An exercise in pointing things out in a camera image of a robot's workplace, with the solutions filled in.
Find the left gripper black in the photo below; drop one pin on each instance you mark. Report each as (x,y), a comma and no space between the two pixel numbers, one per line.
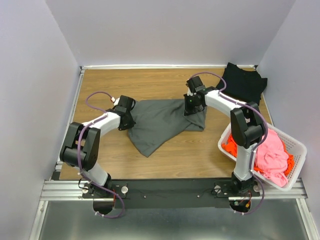
(130,124)

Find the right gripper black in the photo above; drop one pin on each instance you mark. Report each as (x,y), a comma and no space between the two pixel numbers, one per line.
(187,110)

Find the grey t shirt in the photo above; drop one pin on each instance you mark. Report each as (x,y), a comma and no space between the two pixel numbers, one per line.
(159,120)

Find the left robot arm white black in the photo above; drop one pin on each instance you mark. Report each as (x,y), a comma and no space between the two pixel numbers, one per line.
(81,143)

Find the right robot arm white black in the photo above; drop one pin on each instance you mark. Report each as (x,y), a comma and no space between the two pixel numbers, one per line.
(248,128)

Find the folded black t shirt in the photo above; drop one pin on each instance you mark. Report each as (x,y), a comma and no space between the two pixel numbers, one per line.
(243,85)

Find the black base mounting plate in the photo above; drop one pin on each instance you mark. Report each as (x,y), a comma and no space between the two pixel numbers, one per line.
(172,193)

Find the pink t shirt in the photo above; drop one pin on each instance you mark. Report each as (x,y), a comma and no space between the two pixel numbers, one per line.
(272,160)

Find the white plastic laundry basket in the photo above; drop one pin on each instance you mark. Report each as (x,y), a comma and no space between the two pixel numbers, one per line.
(297,155)

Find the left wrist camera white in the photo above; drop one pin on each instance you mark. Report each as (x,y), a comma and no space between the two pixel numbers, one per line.
(115,101)

